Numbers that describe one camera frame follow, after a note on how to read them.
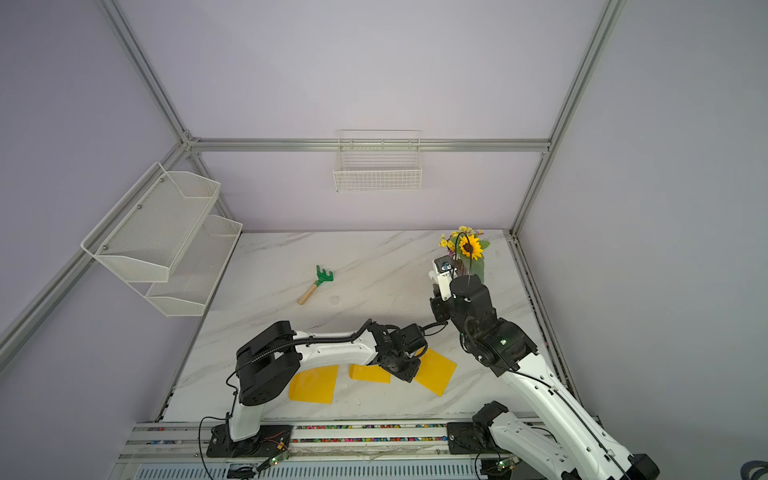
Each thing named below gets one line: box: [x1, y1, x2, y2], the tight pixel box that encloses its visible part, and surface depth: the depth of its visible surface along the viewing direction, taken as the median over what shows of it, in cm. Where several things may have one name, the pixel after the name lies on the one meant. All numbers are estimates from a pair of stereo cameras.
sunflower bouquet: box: [438, 225, 491, 261], surface depth 85 cm
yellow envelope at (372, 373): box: [349, 364, 391, 384], surface depth 86 cm
